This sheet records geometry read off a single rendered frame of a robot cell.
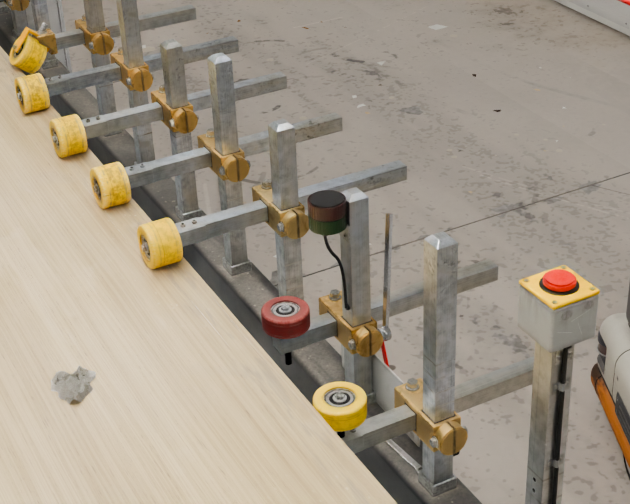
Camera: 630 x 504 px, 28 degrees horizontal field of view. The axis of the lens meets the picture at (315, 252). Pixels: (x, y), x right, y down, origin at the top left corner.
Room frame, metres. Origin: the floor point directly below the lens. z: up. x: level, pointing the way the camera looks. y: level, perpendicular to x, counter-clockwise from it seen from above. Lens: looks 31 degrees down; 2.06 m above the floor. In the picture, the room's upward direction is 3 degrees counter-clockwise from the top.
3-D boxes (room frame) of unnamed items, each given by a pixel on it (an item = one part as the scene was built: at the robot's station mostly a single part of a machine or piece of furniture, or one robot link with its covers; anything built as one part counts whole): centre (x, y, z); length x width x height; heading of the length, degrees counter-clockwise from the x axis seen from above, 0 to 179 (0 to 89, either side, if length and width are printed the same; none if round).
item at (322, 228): (1.70, -0.02, 1.08); 0.06 x 0.06 x 0.02
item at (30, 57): (2.80, 0.66, 0.93); 0.09 x 0.08 x 0.09; 117
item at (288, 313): (1.71, 0.05, 0.85); 0.08 x 0.08 x 0.11
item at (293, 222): (1.96, 0.06, 0.95); 0.14 x 0.06 x 0.05; 27
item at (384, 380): (1.70, -0.10, 0.75); 0.26 x 0.01 x 0.10; 27
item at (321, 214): (1.70, -0.02, 1.10); 0.06 x 0.06 x 0.02
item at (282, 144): (1.94, 0.05, 0.89); 0.04 x 0.04 x 0.48; 27
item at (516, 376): (1.56, -0.20, 0.82); 0.43 x 0.03 x 0.04; 117
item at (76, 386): (1.53, 0.38, 0.91); 0.09 x 0.07 x 0.02; 3
